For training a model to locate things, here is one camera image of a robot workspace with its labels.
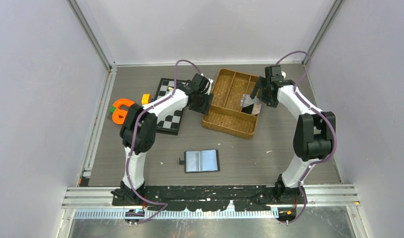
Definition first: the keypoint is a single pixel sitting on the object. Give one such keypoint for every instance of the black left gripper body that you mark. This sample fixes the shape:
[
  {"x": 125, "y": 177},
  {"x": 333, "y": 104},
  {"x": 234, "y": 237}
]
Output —
[{"x": 203, "y": 103}]

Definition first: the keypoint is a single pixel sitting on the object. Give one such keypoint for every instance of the black and silver chessboard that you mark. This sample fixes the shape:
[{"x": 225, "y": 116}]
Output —
[{"x": 172, "y": 121}]

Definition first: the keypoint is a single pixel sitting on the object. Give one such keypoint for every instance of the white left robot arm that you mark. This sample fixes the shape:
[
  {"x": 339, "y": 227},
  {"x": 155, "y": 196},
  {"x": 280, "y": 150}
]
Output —
[{"x": 138, "y": 131}]

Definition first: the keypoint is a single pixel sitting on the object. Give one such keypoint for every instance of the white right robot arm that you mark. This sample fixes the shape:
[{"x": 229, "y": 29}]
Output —
[{"x": 314, "y": 138}]

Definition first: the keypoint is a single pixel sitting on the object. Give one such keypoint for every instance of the woven wicker tray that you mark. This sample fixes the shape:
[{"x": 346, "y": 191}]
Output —
[{"x": 226, "y": 110}]

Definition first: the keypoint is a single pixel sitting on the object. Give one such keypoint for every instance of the yellow toy brick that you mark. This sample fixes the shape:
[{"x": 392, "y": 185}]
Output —
[{"x": 146, "y": 99}]

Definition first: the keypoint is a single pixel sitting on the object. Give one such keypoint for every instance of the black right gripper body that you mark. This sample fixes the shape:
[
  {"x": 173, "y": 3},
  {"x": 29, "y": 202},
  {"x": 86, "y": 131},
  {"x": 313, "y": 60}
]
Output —
[{"x": 262, "y": 94}]

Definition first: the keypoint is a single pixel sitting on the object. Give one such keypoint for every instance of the black leather card holder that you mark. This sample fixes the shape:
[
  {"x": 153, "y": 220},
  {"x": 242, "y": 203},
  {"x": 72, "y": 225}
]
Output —
[{"x": 203, "y": 161}]

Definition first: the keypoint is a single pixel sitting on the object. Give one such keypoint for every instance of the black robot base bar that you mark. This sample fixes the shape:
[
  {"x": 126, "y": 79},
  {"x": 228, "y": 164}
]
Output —
[{"x": 207, "y": 198}]

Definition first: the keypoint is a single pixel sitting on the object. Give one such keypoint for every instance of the orange curved toy track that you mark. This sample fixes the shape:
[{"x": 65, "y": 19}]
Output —
[{"x": 122, "y": 106}]

